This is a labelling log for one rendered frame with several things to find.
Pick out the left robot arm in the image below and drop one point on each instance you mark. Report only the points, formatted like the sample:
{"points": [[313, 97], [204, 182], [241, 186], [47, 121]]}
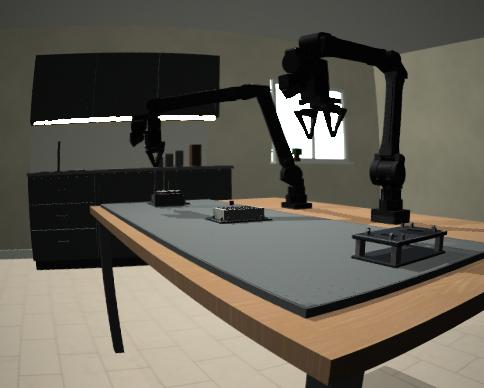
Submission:
{"points": [[303, 62]]}

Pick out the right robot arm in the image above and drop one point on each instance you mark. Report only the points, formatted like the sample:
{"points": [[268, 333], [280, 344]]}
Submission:
{"points": [[292, 173]]}

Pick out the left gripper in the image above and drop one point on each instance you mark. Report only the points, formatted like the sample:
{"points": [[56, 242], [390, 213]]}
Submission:
{"points": [[318, 105]]}

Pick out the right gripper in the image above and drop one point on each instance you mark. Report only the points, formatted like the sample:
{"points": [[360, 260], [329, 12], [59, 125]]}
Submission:
{"points": [[150, 150]]}

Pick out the grey curved work surface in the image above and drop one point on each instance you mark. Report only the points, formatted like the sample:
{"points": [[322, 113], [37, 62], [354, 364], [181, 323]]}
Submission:
{"points": [[305, 268]]}

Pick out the white grid rack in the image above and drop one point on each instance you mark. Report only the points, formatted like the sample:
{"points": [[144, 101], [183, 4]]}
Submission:
{"points": [[238, 213]]}

